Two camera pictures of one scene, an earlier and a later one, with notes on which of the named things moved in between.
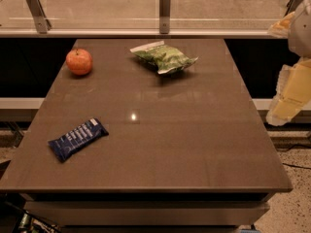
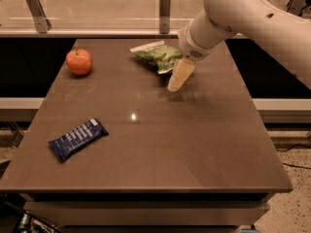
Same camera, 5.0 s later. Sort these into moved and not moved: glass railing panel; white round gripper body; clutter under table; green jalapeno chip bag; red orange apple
Moved: white round gripper body
Not moved: green jalapeno chip bag; red orange apple; glass railing panel; clutter under table
